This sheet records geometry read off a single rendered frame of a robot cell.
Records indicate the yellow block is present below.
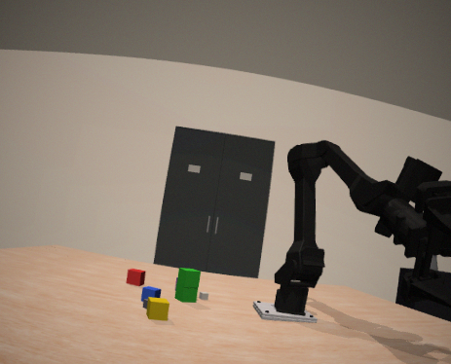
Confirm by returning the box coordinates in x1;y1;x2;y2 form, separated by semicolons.
146;297;169;321

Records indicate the blue block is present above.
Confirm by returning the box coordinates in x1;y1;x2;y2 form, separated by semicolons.
141;286;162;302

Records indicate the green block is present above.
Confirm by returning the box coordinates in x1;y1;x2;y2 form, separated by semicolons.
176;268;201;287
174;283;198;303

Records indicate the red block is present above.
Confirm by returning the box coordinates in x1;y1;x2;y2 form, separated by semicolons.
126;269;146;286

